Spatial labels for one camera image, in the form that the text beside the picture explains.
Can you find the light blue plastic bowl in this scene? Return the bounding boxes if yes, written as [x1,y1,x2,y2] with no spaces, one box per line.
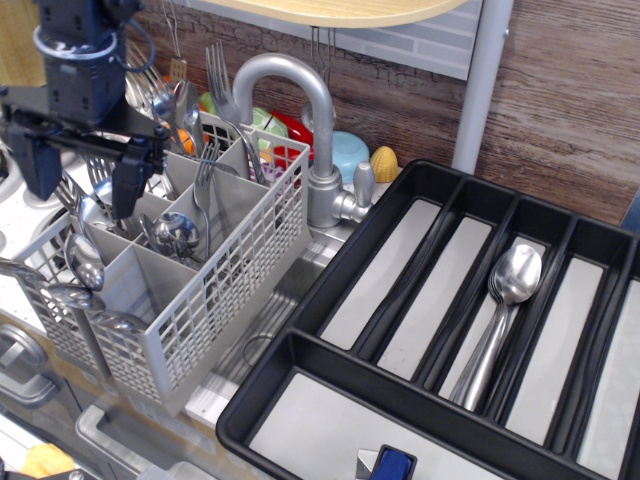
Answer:
[333,131,370,184]

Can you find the grey plastic cutlery basket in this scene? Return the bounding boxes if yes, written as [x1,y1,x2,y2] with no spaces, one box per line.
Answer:
[21,129,310,414]

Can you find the wooden shelf board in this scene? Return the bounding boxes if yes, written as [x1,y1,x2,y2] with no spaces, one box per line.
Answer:
[205,0,464,28]

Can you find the blue handled tool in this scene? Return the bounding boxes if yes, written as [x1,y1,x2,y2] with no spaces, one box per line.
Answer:
[355,444,417,480]

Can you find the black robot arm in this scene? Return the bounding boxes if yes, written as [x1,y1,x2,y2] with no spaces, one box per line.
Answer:
[1,1,169,219]

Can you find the tall steel fork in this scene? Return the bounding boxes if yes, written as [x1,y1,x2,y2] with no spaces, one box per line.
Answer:
[205,41,268,186]

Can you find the stacked steel spoons in tray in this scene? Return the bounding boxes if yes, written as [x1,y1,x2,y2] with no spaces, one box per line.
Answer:
[450,244,542,411]

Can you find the steel spoon handle front left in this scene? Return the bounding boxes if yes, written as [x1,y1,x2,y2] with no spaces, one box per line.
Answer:
[45,284,106,311]

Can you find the yellow cloth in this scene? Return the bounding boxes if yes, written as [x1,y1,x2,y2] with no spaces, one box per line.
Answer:
[20,444,75,479]

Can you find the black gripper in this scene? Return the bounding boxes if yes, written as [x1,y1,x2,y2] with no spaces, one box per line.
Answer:
[1,29,168,220]

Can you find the yellow toy corn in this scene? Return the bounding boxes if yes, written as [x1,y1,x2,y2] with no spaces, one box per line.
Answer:
[370,146,399,183]

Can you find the hanging steel fork back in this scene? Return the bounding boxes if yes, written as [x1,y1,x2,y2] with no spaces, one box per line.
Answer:
[126,42,175,140]

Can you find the round steel spoon bowl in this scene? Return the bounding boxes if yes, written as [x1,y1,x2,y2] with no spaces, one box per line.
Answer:
[151,212,200,254]

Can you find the hanging wire utensil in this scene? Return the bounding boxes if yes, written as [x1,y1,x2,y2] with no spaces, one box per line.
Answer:
[310,26,336,86]

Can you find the silver sink faucet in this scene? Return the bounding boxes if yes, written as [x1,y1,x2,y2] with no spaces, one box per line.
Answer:
[233,53,375,228]

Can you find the steel spoon handle far left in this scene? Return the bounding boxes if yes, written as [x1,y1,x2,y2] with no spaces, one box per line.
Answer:
[0,258,48,286]

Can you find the black cutlery tray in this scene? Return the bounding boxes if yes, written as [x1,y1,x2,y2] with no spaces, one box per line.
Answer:
[216,160,639,479]

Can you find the big steel spoon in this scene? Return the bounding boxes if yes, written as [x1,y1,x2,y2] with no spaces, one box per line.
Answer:
[63,233,105,292]

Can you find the grey metal post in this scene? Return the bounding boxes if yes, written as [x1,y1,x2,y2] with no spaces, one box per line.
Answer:
[452,0,514,174]

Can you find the steel forks at left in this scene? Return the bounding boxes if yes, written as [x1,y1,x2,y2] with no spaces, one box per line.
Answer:
[54,154,137,240]

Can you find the steel spoon handle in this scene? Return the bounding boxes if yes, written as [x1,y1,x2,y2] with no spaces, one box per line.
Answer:
[45,284,106,311]
[0,258,48,286]
[94,311,147,334]

